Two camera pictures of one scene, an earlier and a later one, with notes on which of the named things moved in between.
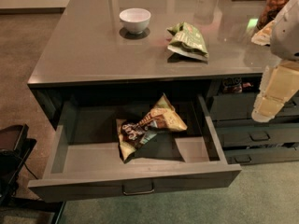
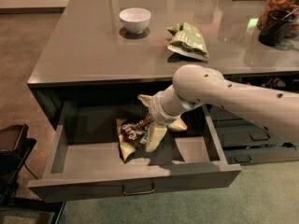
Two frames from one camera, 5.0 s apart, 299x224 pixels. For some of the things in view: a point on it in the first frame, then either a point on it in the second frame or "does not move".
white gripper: x=286 y=36 to x=156 y=108
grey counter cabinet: x=155 y=39 does not move
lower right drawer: x=255 y=156 does not move
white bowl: x=135 y=20 does not move
